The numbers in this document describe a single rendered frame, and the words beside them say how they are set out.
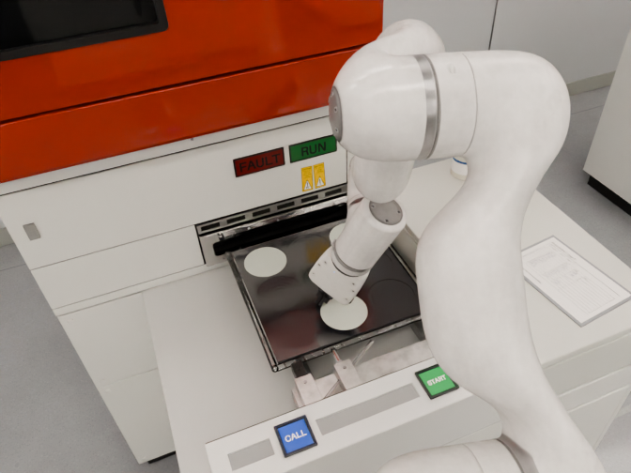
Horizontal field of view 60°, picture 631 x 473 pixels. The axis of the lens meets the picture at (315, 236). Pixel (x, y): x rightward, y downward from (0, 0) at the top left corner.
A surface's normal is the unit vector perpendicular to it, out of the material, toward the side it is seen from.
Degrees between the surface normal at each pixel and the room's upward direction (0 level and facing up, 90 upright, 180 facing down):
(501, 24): 90
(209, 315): 0
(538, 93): 46
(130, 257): 90
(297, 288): 0
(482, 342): 53
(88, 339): 90
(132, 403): 90
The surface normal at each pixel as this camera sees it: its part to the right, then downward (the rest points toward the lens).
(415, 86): 0.11, -0.11
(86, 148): 0.36, 0.61
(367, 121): -0.26, 0.37
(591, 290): -0.05, -0.75
